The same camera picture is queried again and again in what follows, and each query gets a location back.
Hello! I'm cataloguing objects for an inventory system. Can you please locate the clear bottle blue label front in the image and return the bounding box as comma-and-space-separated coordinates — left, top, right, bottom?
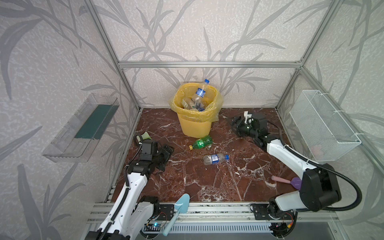
203, 154, 229, 166

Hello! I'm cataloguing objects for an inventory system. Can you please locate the soda water bottle blue label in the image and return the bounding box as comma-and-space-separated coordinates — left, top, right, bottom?
195, 101, 208, 112

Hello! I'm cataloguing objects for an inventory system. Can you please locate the clear bottle blue cap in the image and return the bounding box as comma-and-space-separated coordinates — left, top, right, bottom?
192, 79, 210, 102

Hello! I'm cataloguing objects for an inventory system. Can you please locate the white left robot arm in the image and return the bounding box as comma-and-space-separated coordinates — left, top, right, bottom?
85, 142, 174, 240

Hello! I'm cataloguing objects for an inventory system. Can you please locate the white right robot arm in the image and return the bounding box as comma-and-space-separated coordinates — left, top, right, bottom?
228, 112, 363, 218

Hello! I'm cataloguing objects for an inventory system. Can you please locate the yellow plastic bin liner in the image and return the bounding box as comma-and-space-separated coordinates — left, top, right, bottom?
169, 81, 224, 122

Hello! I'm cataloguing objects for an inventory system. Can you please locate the yellow ribbed waste bin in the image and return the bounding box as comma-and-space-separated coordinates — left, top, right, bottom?
169, 83, 223, 138

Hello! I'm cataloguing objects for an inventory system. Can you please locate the green plastic soda bottle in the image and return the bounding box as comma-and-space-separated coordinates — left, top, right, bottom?
189, 135, 213, 150

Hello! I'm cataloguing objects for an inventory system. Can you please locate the light blue plastic trowel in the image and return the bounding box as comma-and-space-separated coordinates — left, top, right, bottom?
162, 194, 190, 237

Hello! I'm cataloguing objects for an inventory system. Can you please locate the purple pink plastic trowel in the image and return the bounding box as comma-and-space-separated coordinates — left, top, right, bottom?
272, 176, 302, 190

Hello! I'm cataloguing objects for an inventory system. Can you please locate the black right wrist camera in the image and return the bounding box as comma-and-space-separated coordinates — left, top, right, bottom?
244, 111, 268, 132

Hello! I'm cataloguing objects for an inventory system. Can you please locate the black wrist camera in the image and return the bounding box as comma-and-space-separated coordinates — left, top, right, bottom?
244, 111, 268, 132
134, 135, 159, 161

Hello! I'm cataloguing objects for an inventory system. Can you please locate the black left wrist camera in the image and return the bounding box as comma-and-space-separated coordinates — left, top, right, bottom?
134, 135, 159, 161

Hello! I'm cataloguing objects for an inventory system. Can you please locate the white wire mesh basket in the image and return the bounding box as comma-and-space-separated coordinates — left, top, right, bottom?
290, 90, 362, 162

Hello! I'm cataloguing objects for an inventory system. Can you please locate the clear acrylic wall shelf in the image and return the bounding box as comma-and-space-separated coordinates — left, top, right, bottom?
42, 94, 120, 163

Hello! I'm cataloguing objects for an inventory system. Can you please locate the aluminium frame rail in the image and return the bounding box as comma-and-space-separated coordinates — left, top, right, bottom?
118, 61, 301, 69

